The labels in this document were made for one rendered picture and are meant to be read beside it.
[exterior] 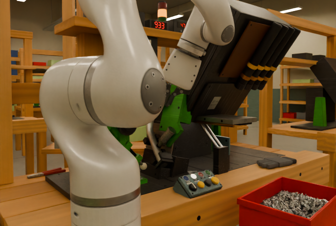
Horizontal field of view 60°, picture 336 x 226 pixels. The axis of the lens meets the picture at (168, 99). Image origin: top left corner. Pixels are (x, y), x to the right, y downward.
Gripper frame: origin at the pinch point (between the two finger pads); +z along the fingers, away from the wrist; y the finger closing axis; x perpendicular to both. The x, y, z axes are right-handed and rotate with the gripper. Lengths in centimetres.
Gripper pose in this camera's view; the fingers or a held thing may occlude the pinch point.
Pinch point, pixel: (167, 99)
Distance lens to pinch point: 89.9
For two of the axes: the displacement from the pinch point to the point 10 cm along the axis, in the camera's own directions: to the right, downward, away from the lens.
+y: -9.1, -4.1, -0.4
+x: -0.5, 1.9, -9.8
